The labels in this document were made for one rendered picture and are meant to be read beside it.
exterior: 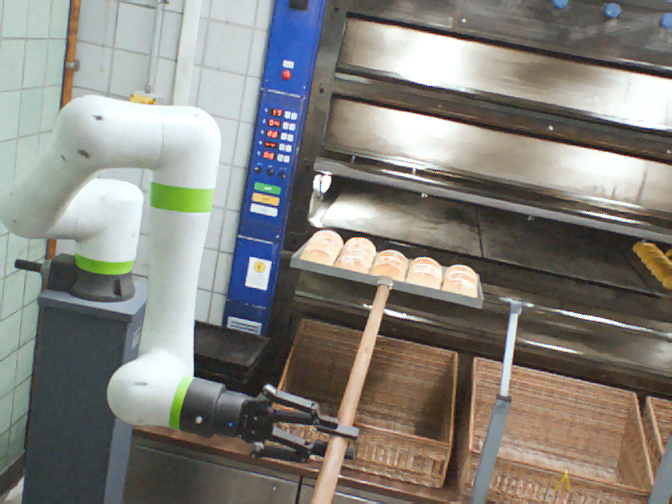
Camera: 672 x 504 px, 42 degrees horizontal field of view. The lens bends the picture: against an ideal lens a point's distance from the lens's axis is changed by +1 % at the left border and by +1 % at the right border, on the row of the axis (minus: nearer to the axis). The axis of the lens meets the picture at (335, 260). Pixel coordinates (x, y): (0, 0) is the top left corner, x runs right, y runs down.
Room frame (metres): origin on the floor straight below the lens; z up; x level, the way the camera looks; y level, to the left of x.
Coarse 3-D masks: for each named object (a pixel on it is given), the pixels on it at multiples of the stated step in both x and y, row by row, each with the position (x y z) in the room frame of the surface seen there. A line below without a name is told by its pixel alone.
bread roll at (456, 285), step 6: (450, 282) 2.39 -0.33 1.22; (456, 282) 2.38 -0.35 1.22; (462, 282) 2.38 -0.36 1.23; (468, 282) 2.39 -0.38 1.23; (444, 288) 2.38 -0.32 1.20; (450, 288) 2.37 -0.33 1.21; (456, 288) 2.37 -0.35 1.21; (462, 288) 2.37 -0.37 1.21; (468, 288) 2.37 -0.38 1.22; (474, 288) 2.38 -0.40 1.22; (468, 294) 2.36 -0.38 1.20; (474, 294) 2.37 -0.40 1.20
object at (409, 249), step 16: (320, 224) 2.95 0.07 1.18; (368, 240) 2.90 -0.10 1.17; (384, 240) 2.90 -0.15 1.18; (400, 240) 2.95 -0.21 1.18; (416, 256) 2.89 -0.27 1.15; (432, 256) 2.89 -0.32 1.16; (448, 256) 2.88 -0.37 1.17; (464, 256) 2.89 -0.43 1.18; (496, 272) 2.87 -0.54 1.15; (512, 272) 2.87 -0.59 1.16; (528, 272) 2.86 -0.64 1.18; (544, 272) 2.89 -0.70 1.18; (560, 288) 2.85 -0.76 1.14; (576, 288) 2.85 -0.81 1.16; (592, 288) 2.84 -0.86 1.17; (608, 288) 2.84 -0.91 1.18; (624, 288) 2.88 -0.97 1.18; (640, 304) 2.83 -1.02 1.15; (656, 304) 2.83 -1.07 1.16
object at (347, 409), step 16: (384, 288) 2.24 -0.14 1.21; (384, 304) 2.13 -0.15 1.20; (368, 320) 1.97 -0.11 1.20; (368, 336) 1.85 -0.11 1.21; (368, 352) 1.76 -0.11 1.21; (352, 368) 1.67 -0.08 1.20; (352, 384) 1.57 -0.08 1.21; (352, 400) 1.49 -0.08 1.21; (352, 416) 1.44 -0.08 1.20; (336, 448) 1.29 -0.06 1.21; (336, 464) 1.25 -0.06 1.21; (320, 480) 1.19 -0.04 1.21; (336, 480) 1.21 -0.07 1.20; (320, 496) 1.14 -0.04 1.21
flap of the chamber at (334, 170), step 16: (352, 176) 2.76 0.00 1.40; (368, 176) 2.76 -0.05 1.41; (432, 192) 2.74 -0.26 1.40; (448, 192) 2.74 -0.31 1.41; (496, 208) 2.90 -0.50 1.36; (512, 208) 2.72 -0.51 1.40; (528, 208) 2.72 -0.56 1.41; (576, 224) 2.71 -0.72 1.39; (592, 224) 2.70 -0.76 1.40; (608, 224) 2.70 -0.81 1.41; (656, 240) 2.69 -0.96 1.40
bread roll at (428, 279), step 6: (408, 276) 2.40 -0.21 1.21; (414, 276) 2.39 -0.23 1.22; (420, 276) 2.38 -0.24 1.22; (426, 276) 2.38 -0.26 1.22; (432, 276) 2.39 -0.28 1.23; (408, 282) 2.39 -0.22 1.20; (414, 282) 2.38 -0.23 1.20; (420, 282) 2.37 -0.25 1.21; (426, 282) 2.37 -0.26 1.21; (432, 282) 2.38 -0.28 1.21; (438, 282) 2.39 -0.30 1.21; (438, 288) 2.38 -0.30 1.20
